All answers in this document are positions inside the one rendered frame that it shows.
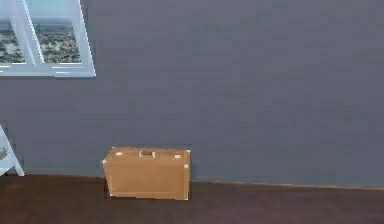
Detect brown suitcase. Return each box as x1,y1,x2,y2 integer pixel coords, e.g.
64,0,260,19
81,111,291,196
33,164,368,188
102,145,192,202

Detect white shelf unit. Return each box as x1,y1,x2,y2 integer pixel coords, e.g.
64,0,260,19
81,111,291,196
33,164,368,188
0,125,26,177

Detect white framed window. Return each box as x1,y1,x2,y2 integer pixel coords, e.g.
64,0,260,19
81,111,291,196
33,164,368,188
0,0,97,79

